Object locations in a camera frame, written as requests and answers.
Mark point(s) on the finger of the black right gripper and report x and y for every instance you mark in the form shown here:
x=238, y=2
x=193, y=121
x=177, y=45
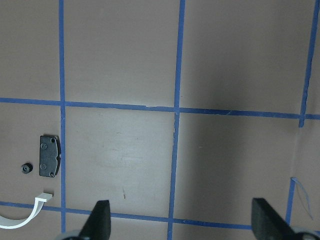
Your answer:
x=267, y=224

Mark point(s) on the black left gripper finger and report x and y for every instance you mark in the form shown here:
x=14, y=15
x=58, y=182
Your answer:
x=98, y=224

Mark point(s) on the small black bearing gear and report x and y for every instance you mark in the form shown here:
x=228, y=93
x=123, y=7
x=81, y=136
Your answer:
x=26, y=168

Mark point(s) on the white curved plastic part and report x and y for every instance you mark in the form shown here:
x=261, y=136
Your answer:
x=39, y=201

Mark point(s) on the black brake pad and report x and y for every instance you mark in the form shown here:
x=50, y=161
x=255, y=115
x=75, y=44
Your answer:
x=49, y=155

